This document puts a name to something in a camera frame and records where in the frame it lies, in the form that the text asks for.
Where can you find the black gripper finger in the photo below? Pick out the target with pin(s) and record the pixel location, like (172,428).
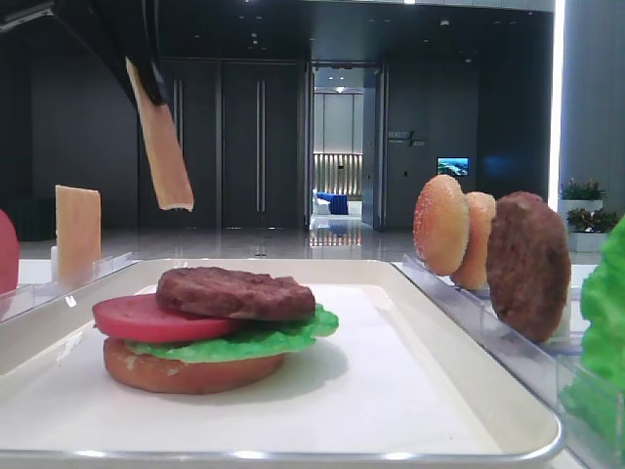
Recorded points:
(146,64)

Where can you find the orange cheese slice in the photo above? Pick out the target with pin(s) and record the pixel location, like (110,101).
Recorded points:
(167,167)
(79,224)

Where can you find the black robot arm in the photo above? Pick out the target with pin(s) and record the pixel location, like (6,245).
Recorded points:
(117,32)

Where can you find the upright orange cheese slice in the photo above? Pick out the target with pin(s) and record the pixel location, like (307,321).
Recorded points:
(79,224)

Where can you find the upright red tomato slice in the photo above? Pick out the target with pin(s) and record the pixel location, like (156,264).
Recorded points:
(9,255)

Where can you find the brown meat patty on tray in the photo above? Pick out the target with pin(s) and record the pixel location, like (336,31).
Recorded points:
(222,293)

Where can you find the red tomato slice on tray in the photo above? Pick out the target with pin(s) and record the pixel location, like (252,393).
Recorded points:
(138,318)

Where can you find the green lettuce leaf on tray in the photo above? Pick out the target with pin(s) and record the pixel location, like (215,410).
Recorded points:
(251,342)

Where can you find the upright brown meat patty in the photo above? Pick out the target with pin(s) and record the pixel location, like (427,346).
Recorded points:
(528,265)

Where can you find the upright green lettuce leaf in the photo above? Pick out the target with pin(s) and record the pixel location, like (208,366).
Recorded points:
(603,322)

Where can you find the dark double door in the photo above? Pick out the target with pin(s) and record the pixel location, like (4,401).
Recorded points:
(239,124)

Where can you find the bottom bun half on tray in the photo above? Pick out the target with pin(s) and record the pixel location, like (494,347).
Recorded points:
(156,375)

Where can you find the sesame top bun upright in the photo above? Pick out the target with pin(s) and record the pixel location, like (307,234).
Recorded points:
(441,225)

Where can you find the white rectangular metal tray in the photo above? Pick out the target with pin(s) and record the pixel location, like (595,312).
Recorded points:
(399,385)

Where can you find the potted plants in white planter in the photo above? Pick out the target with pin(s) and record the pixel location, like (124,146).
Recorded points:
(581,206)

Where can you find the left clear acrylic rack rail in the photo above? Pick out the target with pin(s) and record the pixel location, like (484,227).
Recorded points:
(29,296)

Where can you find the clear acrylic rack rail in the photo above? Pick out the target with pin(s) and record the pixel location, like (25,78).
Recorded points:
(29,296)
(545,369)

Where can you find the wall display screen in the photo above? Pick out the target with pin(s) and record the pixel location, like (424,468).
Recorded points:
(453,166)

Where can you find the right clear acrylic rack rail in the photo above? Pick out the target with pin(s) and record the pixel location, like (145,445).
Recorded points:
(545,369)

